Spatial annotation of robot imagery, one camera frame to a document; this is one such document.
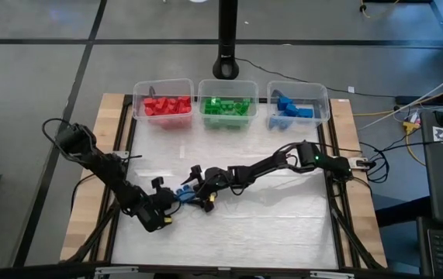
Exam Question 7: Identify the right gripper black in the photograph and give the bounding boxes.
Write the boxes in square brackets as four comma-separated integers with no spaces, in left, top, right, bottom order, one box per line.
[181,164,238,213]

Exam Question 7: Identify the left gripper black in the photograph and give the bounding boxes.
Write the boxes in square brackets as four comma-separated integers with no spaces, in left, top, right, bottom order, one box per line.
[150,176,185,218]

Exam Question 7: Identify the small blue toy block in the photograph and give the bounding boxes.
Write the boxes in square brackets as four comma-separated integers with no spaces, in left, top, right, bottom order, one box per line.
[175,184,197,204]

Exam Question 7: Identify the clear plastic bin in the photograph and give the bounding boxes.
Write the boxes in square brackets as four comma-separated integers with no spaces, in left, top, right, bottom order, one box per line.
[196,79,260,131]
[130,77,195,131]
[265,80,331,131]

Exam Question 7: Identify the wooden table board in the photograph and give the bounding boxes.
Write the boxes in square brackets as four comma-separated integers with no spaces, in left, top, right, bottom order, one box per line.
[329,98,388,268]
[60,92,126,261]

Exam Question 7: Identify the yellow power plug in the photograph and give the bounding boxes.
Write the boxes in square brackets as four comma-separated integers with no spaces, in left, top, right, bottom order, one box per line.
[402,121,427,167]

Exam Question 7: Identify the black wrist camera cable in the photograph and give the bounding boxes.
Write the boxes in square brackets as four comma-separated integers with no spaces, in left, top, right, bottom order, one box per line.
[227,176,248,197]
[165,199,185,218]

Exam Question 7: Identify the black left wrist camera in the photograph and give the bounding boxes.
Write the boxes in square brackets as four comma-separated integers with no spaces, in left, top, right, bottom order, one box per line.
[138,205,172,234]

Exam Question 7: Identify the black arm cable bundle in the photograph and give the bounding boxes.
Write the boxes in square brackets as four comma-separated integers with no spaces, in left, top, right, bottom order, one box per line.
[327,180,386,271]
[67,172,127,264]

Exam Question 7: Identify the silver frame bracket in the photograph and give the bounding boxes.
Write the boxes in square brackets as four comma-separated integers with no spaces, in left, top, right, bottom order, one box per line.
[309,270,357,279]
[94,265,140,277]

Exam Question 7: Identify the black shoulder cable loop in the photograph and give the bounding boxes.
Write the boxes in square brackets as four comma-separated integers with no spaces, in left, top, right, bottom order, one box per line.
[41,117,75,156]

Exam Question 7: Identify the black camera stand pole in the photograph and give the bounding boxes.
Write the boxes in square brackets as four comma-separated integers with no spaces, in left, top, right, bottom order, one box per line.
[212,0,241,81]

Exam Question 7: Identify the black floor cable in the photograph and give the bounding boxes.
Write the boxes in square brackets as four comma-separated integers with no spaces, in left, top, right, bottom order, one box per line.
[236,57,399,98]

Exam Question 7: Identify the white floor cable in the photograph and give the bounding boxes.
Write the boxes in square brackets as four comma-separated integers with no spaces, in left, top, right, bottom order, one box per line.
[358,63,443,131]

